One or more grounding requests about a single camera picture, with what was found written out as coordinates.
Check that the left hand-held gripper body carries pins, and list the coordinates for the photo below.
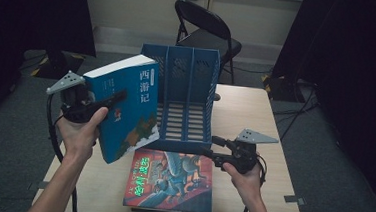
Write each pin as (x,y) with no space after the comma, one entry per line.
(73,109)

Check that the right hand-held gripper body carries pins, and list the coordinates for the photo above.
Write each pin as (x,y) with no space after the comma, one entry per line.
(242,156)

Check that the blue book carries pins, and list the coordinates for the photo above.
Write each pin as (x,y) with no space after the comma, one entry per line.
(131,115)

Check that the red book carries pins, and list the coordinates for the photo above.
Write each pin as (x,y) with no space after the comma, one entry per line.
(170,185)

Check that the blue plastic file rack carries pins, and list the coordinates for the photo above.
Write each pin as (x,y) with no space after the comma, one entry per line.
(187,86)

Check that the person's right hand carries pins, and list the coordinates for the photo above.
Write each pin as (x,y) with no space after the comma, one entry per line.
(249,183)

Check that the person's left hand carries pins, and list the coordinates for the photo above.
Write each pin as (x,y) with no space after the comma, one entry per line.
(78,138)

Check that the black stand base striped tape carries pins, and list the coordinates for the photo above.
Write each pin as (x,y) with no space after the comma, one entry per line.
(57,65)
(282,89)

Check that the grey tape strip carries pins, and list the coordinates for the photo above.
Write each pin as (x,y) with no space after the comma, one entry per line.
(45,186)
(294,199)

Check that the black curtain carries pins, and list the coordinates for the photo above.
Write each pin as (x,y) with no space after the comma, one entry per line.
(356,64)
(32,15)

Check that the black folding chair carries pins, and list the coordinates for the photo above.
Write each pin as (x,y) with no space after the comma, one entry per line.
(211,37)

